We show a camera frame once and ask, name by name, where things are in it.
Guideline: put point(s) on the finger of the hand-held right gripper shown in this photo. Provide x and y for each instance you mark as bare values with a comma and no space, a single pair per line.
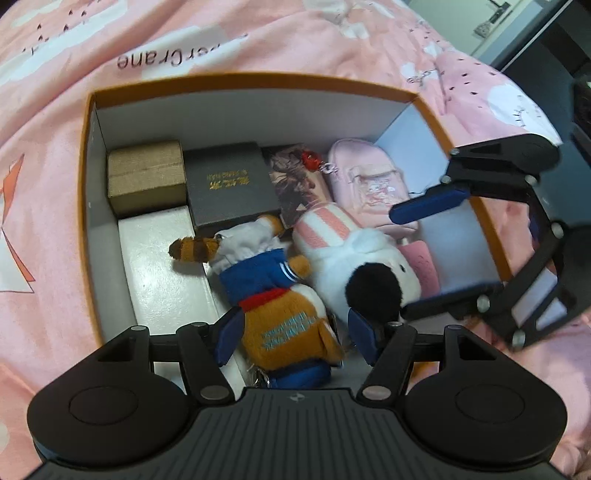
429,203
452,300

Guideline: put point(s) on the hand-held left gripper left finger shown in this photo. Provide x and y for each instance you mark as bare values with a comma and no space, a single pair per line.
229,334

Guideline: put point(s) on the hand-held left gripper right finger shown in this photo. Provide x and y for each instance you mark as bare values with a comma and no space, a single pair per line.
364,334

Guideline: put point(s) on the pink backpack pouch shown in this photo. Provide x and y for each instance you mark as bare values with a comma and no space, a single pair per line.
364,175

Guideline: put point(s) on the white dog plush toy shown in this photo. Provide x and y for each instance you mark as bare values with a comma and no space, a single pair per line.
369,263

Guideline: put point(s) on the photo card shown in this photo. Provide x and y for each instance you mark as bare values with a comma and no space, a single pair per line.
291,180

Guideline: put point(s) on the black gift box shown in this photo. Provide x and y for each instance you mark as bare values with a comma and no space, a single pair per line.
231,184

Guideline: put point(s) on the orange cardboard box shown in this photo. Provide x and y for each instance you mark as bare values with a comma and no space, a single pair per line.
277,115

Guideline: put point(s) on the white box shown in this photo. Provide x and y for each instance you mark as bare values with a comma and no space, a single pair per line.
157,267

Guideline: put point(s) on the small brown cardboard box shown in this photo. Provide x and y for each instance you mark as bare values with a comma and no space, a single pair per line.
147,180

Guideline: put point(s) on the grey hanging charm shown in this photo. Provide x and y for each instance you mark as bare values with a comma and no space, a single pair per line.
483,30

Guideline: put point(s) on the grey door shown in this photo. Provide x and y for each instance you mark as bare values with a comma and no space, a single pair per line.
461,23

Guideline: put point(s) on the pink printed blanket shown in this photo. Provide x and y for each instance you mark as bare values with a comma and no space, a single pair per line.
46,184

